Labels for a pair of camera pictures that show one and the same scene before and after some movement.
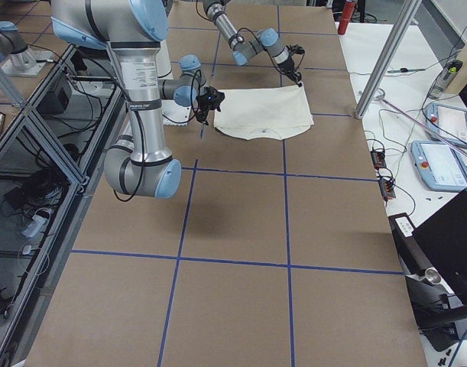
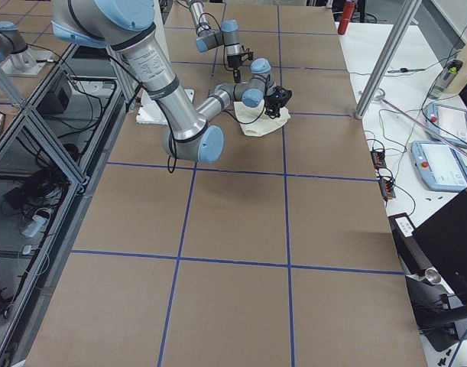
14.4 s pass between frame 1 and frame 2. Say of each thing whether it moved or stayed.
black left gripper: moved
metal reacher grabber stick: stayed
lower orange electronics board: stayed
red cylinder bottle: stayed
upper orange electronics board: stayed
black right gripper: moved
